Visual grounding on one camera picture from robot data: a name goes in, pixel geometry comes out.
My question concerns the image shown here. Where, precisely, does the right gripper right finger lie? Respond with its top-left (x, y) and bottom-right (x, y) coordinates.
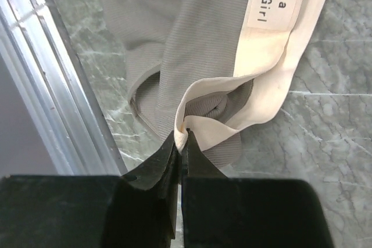
top-left (180, 128), bottom-right (227, 178)

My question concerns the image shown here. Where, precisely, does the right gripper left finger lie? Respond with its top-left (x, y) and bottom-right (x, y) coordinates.
top-left (121, 131), bottom-right (178, 191)

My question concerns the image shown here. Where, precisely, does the grey underwear beige waistband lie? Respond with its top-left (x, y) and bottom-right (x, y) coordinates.
top-left (100, 0), bottom-right (325, 167)

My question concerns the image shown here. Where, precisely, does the aluminium mounting rail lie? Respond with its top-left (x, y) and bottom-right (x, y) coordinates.
top-left (1, 0), bottom-right (127, 175)

